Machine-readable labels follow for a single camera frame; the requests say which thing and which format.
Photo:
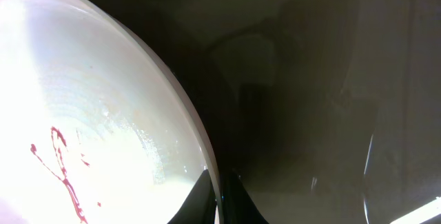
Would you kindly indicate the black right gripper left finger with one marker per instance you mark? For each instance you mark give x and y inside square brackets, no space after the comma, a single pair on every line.
[200,205]

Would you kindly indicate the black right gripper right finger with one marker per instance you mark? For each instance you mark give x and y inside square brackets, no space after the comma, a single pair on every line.
[238,207]

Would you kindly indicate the pink plate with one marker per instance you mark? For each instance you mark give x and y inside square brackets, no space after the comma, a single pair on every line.
[95,128]

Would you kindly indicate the brown large tray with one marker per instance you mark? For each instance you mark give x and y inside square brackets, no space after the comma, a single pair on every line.
[328,111]

